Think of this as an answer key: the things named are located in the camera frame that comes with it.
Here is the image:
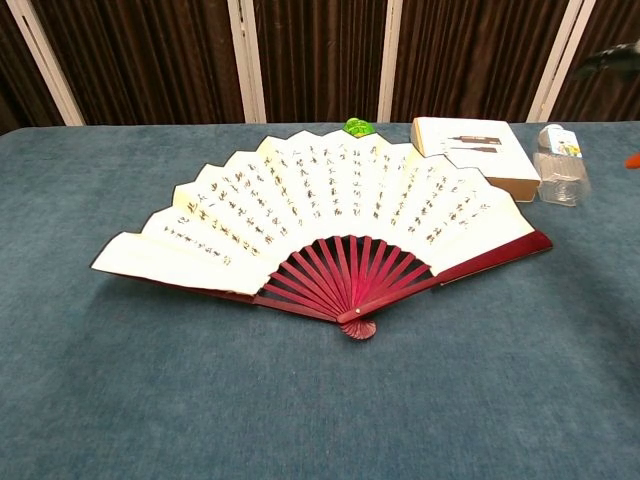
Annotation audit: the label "dark fabric partition panel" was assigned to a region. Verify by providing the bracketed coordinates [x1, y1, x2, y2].
[0, 0, 69, 135]
[391, 0, 571, 124]
[253, 0, 390, 124]
[548, 0, 640, 122]
[29, 0, 247, 126]

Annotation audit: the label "right black-fingered robot hand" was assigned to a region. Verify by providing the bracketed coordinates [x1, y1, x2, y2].
[572, 42, 640, 171]

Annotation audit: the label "blue felt table mat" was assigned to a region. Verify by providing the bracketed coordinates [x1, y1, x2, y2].
[0, 119, 640, 480]

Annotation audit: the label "white cardboard product box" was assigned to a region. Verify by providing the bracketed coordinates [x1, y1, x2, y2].
[410, 116, 542, 203]

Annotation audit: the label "white paper fan red ribs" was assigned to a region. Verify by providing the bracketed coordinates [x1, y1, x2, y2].
[89, 128, 555, 344]

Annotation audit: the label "clear plastic water bottle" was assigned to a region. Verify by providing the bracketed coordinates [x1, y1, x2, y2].
[532, 124, 592, 206]

